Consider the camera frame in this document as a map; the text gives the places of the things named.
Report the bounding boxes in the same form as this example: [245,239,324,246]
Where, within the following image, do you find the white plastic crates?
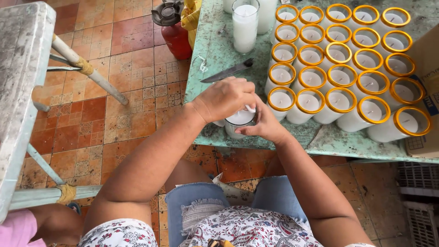
[397,161,439,247]

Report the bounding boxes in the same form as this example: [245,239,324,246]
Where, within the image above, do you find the person's left hand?
[192,76,257,124]

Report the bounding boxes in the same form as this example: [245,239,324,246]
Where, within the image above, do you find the white string piece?
[196,55,209,73]

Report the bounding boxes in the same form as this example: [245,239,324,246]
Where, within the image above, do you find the red gas cylinder with burner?
[151,0,193,61]

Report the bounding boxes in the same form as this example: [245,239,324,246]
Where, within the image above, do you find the person's right hand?
[235,96,293,147]

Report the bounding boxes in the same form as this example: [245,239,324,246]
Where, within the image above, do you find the brown cardboard box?
[404,23,439,158]

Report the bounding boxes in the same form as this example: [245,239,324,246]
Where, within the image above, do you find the white floral shirt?
[78,205,376,247]

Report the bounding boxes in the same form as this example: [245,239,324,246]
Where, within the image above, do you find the yellow plastic bag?
[180,0,203,49]

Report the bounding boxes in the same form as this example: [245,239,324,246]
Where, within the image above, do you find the knife with dark handle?
[200,58,254,84]

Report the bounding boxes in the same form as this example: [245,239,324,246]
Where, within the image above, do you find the group of gold-rimmed white candles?
[264,3,433,143]

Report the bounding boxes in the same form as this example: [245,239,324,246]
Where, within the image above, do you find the blue denim shorts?
[165,176,309,247]

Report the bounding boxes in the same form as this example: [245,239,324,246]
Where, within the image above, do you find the short glass white candle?
[224,109,256,140]

